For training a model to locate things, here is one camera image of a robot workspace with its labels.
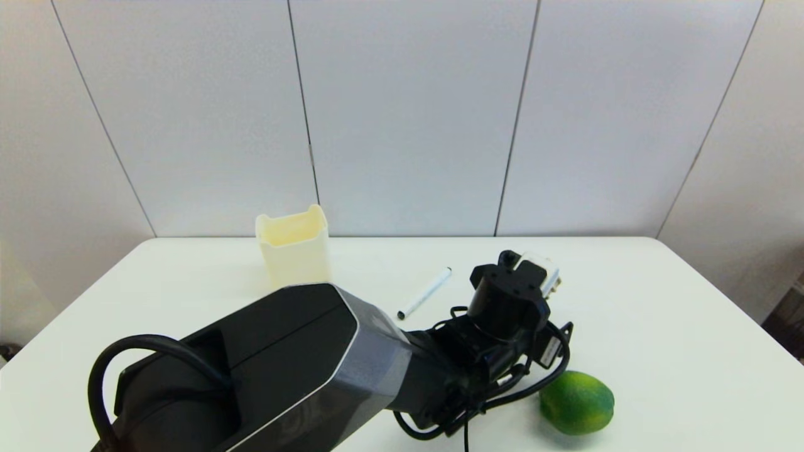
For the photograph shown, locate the green lime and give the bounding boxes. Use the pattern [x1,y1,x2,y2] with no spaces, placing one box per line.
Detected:
[539,370,616,436]

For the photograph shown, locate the white marker pen black caps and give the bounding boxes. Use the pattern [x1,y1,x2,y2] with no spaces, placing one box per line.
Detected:
[397,267,453,321]

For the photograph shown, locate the dark object beside table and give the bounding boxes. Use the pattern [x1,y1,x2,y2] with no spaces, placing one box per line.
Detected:
[761,270,804,366]

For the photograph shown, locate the cream plastic container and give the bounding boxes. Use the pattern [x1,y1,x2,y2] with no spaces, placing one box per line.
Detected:
[256,204,331,291]

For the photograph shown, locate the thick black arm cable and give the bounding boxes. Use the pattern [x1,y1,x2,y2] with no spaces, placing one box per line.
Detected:
[88,334,238,452]

